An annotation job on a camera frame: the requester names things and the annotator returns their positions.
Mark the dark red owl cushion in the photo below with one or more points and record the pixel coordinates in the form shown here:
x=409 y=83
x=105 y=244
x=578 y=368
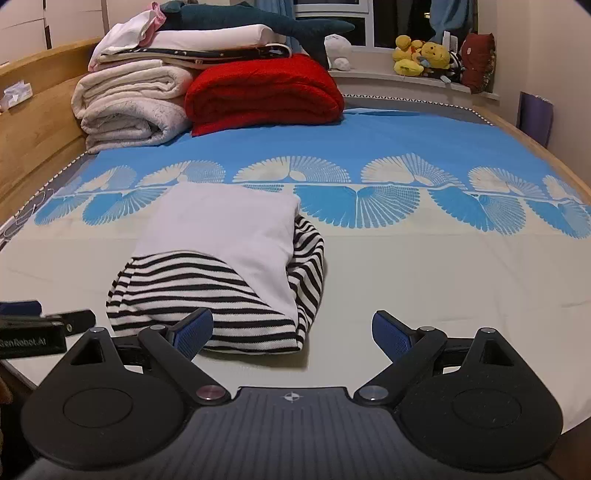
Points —
x=478 y=55

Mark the tissue pack on headboard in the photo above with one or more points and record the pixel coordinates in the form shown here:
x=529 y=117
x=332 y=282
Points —
x=15 y=95

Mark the white folded quilt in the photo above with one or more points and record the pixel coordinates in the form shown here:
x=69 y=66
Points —
x=134 y=104

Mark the purple bag by wall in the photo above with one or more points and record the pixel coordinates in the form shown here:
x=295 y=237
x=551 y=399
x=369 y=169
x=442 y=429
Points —
x=535 y=117

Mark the dark teal shark plush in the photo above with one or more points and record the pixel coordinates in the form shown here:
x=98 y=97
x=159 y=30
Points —
x=310 y=33

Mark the white window sill ledge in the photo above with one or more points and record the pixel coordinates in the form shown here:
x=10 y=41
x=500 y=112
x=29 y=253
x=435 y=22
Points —
x=372 y=73

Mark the wooden bed frame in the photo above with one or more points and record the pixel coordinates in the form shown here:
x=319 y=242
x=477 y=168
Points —
x=40 y=136

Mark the white plush toy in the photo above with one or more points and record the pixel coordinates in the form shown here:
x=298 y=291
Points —
x=338 y=51

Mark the blue patterned bed sheet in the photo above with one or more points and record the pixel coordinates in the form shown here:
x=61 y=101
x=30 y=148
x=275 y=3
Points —
x=440 y=221

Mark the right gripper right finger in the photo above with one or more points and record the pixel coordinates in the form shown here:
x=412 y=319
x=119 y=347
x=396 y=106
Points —
x=412 y=353

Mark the red folded sweater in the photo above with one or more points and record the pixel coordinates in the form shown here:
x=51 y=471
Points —
x=285 y=91

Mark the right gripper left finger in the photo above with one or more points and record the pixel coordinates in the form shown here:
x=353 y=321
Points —
x=174 y=347

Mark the yellow plush toys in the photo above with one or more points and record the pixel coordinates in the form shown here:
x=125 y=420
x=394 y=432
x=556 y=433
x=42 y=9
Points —
x=415 y=58

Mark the black white striped garment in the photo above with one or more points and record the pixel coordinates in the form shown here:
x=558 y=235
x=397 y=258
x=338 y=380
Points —
x=246 y=255

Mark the folded white clothes stack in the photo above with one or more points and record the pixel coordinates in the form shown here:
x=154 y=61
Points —
x=145 y=30

